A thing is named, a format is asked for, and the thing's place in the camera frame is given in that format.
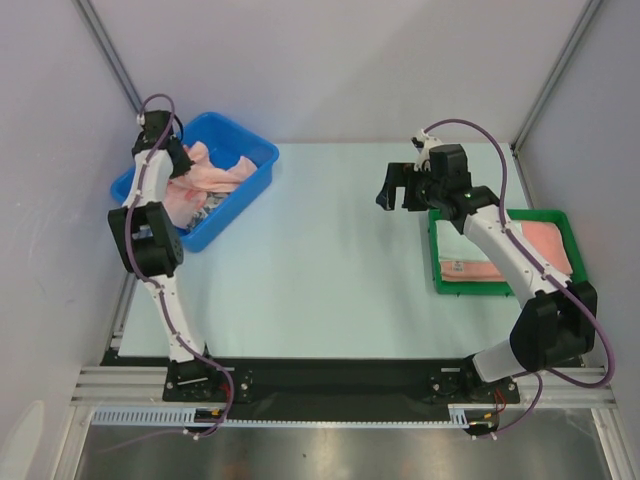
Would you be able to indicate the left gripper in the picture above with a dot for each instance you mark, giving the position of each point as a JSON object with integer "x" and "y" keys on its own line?
{"x": 186, "y": 164}

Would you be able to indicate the white slotted cable duct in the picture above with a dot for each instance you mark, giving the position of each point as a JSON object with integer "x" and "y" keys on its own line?
{"x": 157, "y": 416}

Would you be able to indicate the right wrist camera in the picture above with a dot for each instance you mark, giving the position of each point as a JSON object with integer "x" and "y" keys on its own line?
{"x": 424, "y": 142}

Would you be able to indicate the blue plastic bin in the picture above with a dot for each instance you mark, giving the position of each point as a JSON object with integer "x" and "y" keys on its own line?
{"x": 227, "y": 141}

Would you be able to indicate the aluminium frame rail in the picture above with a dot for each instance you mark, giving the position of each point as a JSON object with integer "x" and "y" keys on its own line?
{"x": 144, "y": 385}

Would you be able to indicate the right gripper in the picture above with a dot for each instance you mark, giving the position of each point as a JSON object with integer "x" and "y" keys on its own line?
{"x": 411, "y": 186}

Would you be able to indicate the green plastic tray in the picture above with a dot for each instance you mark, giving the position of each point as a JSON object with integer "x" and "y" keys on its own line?
{"x": 556, "y": 217}

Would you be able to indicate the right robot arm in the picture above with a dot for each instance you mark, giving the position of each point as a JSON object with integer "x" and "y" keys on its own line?
{"x": 556, "y": 319}

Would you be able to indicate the light blue towel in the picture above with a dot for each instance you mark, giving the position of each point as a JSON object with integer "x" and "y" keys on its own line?
{"x": 453, "y": 246}

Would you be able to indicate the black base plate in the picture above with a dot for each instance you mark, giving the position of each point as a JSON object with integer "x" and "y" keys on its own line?
{"x": 325, "y": 390}

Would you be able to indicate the pink towel in bin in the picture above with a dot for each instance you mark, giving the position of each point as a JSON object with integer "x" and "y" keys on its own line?
{"x": 182, "y": 205}

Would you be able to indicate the light pink embroidered towel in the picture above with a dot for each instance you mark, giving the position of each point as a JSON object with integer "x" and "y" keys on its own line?
{"x": 204, "y": 176}

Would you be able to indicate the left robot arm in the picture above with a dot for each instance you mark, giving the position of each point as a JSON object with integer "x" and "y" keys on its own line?
{"x": 151, "y": 249}

